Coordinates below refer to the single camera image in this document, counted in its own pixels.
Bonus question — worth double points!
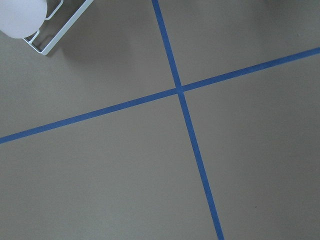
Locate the white wire cup rack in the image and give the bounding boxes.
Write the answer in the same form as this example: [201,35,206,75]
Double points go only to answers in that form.
[23,0,94,56]

